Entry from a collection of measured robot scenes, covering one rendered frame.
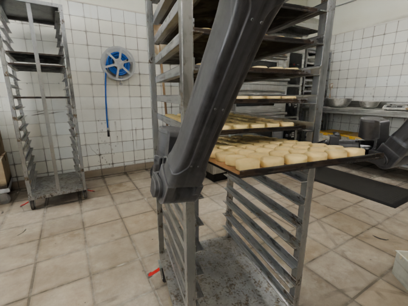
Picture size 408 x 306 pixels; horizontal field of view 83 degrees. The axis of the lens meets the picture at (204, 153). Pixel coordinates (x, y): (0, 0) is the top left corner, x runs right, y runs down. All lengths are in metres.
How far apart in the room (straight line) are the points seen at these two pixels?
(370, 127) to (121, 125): 2.96
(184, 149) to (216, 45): 0.15
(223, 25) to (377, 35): 4.47
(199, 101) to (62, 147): 3.07
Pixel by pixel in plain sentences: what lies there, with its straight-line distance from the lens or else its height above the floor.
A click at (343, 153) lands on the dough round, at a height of 0.93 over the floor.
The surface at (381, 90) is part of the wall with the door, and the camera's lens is 4.56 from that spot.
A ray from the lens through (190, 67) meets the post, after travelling 0.62.
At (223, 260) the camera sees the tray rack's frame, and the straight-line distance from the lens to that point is 1.45.
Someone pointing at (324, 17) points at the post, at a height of 1.29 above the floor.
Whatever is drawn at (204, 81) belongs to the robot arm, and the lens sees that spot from 0.30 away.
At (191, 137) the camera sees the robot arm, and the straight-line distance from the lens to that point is 0.33.
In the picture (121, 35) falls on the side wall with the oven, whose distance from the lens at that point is 3.42.
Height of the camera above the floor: 1.06
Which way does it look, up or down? 14 degrees down
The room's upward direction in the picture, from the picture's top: straight up
